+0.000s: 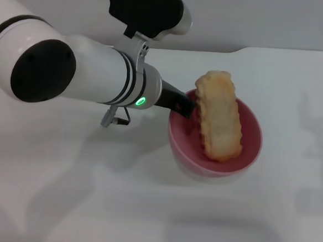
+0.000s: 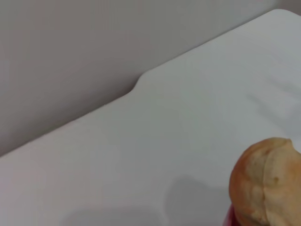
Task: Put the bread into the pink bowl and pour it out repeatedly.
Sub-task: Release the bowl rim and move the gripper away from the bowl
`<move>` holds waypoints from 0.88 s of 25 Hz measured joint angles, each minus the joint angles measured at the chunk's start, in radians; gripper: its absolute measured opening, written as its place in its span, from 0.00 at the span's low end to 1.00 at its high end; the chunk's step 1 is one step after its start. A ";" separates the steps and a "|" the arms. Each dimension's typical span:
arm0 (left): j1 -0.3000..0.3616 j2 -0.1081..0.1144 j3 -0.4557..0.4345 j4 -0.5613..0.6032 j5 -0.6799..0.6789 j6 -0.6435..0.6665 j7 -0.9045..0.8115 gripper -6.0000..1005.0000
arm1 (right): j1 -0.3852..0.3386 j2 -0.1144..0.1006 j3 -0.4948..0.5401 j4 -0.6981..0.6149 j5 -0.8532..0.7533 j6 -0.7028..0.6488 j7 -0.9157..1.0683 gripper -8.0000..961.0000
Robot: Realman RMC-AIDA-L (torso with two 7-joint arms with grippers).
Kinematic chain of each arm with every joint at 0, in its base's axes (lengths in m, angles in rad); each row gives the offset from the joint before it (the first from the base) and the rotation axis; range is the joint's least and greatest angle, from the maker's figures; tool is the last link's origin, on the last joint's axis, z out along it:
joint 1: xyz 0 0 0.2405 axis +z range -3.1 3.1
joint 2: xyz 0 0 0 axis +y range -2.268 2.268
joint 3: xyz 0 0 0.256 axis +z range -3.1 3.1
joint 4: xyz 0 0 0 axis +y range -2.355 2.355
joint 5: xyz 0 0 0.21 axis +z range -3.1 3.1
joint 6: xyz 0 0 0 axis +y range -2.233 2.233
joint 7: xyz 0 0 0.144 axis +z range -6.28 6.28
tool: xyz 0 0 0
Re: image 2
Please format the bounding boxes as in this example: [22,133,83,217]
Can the pink plastic bowl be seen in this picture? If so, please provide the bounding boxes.
[223,204,237,226]

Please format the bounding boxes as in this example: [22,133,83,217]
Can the orange ridged bread loaf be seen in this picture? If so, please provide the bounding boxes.
[229,137,301,226]

